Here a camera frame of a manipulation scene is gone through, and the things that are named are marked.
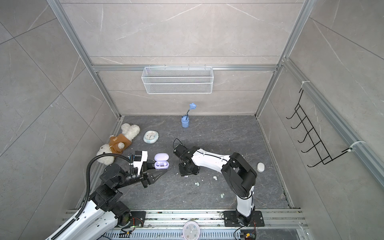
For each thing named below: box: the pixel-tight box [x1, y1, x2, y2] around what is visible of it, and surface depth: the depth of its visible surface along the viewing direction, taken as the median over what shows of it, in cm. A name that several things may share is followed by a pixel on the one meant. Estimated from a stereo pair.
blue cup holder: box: [181, 116, 190, 128], surface depth 112 cm
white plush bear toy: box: [96, 123, 141, 166], surface depth 94 cm
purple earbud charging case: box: [154, 152, 170, 170], surface depth 61 cm
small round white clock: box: [143, 130, 160, 144], surface depth 106 cm
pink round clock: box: [182, 220, 201, 240], surface depth 70 cm
